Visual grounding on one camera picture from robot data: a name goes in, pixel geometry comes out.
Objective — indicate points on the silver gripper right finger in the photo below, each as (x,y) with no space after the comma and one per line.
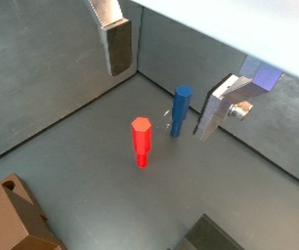
(229,97)

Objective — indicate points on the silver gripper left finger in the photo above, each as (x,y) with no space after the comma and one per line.
(115,30)

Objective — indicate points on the brown T-shaped block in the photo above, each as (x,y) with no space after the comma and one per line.
(24,230)

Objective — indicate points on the blue hexagonal peg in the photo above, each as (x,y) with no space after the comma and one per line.
(183,95)

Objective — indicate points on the red hexagonal peg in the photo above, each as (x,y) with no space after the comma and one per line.
(142,140)

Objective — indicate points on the dark grey block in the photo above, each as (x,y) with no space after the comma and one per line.
(207,236)

